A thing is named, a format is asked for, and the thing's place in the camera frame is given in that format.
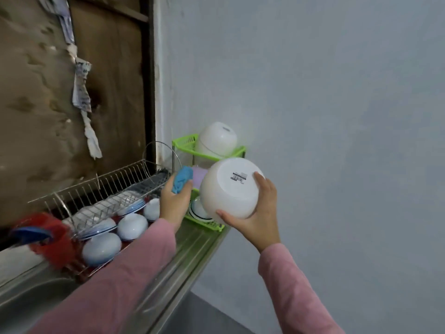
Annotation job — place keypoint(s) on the person's left hand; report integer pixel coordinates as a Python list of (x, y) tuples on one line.
[(174, 206)]

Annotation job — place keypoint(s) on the person's right hand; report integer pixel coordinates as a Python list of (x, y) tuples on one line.
[(258, 220)]

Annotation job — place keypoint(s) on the blue cleaning cloth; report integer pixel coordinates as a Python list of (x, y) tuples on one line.
[(182, 178)]

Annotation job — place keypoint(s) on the purple plastic bowl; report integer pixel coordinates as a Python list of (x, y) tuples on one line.
[(198, 177)]

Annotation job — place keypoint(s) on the blue rice paddle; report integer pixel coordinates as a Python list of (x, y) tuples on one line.
[(29, 234)]

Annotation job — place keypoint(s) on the person's left forearm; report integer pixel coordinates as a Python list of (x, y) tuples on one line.
[(104, 288)]

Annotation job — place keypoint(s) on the person's right forearm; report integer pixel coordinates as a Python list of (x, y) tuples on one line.
[(302, 295)]

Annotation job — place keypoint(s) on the green plastic shelf rack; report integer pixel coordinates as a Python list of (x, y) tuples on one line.
[(184, 144)]

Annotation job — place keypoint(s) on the stainless steel sink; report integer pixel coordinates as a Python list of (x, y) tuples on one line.
[(167, 281)]

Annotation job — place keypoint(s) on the red plastic cutlery cup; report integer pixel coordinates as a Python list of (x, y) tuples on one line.
[(52, 243)]

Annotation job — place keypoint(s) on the white hanging cloth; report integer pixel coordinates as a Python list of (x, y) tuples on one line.
[(82, 94)]

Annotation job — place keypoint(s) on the weathered wooden board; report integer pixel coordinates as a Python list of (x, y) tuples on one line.
[(35, 114)]

